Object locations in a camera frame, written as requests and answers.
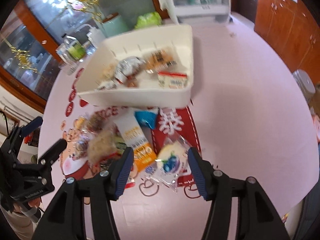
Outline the small yellow snack packet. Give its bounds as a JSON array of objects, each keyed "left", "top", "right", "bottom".
[{"left": 73, "top": 116, "right": 87, "bottom": 131}]

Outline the white grey snack packet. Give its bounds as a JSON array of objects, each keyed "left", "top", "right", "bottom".
[{"left": 114, "top": 56, "right": 146, "bottom": 84}]

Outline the wooden cabinet unit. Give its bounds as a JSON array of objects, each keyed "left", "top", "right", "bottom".
[{"left": 254, "top": 0, "right": 319, "bottom": 84}]

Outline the dark red snack packet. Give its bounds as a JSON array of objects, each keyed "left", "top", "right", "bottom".
[{"left": 99, "top": 153, "right": 121, "bottom": 170}]

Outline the small green snack packet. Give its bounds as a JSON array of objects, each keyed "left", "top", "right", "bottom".
[{"left": 114, "top": 136, "right": 126, "bottom": 155}]

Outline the white squeeze bottle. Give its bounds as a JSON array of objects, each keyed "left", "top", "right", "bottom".
[{"left": 74, "top": 23, "right": 106, "bottom": 48}]

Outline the blue snack packet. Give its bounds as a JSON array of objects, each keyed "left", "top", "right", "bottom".
[{"left": 135, "top": 108, "right": 159, "bottom": 129}]

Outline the white plastic storage tray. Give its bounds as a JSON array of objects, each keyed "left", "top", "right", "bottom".
[{"left": 75, "top": 24, "right": 194, "bottom": 108}]

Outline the mint green canister brown lid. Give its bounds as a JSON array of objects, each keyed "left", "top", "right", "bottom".
[{"left": 102, "top": 12, "right": 130, "bottom": 37}]

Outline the orange white oats packet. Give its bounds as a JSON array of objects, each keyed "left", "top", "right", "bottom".
[{"left": 114, "top": 112, "right": 157, "bottom": 172}]

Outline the blueberry bread clear packet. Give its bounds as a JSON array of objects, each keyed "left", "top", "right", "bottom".
[{"left": 144, "top": 133, "right": 191, "bottom": 192}]

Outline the orange cracker snack tray pack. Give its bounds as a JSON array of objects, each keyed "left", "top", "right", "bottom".
[{"left": 144, "top": 47, "right": 177, "bottom": 74}]

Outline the pale puffed snack bag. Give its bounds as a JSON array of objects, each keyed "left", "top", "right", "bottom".
[{"left": 101, "top": 63, "right": 117, "bottom": 81}]

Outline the green tissue pack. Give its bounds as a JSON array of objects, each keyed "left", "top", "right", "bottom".
[{"left": 135, "top": 11, "right": 162, "bottom": 29}]

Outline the mixed nuts clear bag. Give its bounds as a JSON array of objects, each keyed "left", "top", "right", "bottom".
[{"left": 85, "top": 113, "right": 108, "bottom": 134}]

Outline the small glass jar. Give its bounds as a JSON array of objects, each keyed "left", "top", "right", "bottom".
[{"left": 82, "top": 41, "right": 96, "bottom": 56}]

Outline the red white barcode snack packet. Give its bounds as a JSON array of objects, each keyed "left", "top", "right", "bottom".
[{"left": 157, "top": 72, "right": 188, "bottom": 89}]

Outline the clear drinking glass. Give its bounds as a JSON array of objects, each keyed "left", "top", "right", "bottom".
[{"left": 58, "top": 61, "right": 78, "bottom": 75}]

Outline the large puffed snack bag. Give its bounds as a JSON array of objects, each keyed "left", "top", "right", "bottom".
[{"left": 87, "top": 128, "right": 117, "bottom": 165}]

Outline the green label clear bottle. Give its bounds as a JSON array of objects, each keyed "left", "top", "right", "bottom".
[{"left": 62, "top": 34, "right": 86, "bottom": 61}]

